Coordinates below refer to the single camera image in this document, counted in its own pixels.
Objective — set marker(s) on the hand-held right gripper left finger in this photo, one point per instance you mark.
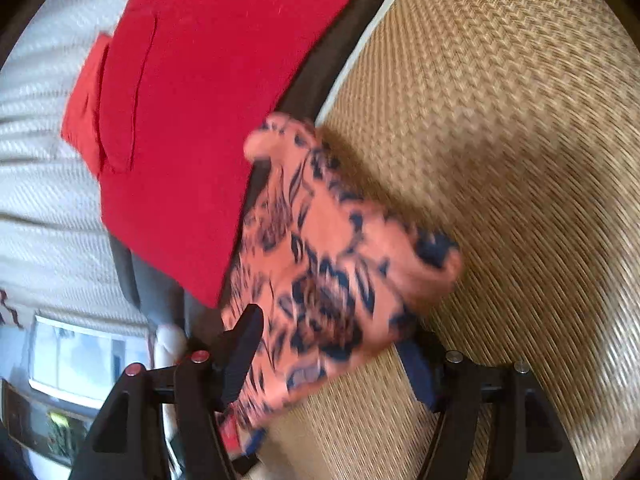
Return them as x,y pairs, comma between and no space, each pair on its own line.
240,355

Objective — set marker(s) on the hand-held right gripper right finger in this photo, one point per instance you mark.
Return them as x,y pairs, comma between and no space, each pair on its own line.
417,370

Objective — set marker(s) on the orange floral garment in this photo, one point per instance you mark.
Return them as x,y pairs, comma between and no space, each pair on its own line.
325,270

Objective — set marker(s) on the woven straw mat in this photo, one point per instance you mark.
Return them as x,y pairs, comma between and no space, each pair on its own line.
500,160

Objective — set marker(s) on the beige dotted curtain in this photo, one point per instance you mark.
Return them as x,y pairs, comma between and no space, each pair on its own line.
45,210

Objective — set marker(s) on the red blanket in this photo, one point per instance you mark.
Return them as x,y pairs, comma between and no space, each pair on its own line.
210,110

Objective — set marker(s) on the red pillow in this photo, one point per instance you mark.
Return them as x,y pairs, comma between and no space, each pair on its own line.
82,110

